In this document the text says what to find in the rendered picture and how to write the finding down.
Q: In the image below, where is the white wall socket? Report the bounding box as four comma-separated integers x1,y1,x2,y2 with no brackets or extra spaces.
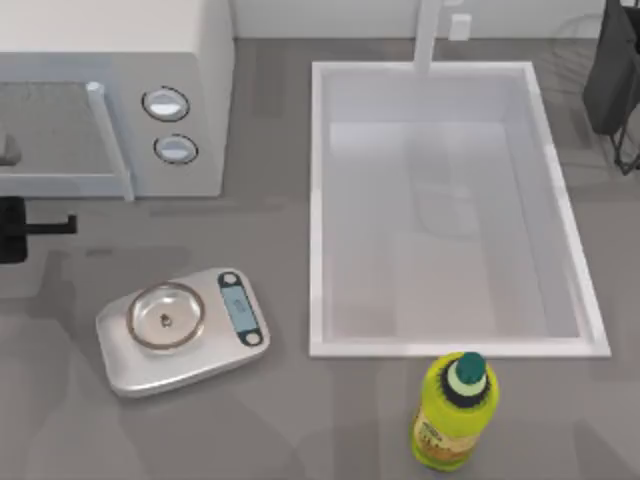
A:
449,13,472,42

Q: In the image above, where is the large microwave oven knob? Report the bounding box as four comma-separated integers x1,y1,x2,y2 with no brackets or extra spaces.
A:
141,85,191,123

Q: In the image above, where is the microwave oven door handle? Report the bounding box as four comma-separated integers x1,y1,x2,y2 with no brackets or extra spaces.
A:
85,81,136,202

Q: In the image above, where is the black wire rack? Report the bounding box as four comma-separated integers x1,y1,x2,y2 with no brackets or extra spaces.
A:
582,0,640,176

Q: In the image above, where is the silver kitchen scale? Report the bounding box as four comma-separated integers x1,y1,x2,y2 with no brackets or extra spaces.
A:
95,267,272,399

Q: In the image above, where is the pale microwave oven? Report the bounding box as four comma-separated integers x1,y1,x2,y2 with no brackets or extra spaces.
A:
0,0,235,202

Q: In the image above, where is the tall white tap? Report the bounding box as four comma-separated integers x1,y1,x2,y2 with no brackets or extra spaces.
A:
412,0,441,76

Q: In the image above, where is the white sink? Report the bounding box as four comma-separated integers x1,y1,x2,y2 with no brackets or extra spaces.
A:
308,60,612,358

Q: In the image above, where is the yellow-green bottle with green cap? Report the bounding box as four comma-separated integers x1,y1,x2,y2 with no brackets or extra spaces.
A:
411,351,501,472

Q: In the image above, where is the small microwave oven knob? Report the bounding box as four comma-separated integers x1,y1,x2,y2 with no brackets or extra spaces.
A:
152,133,200,165

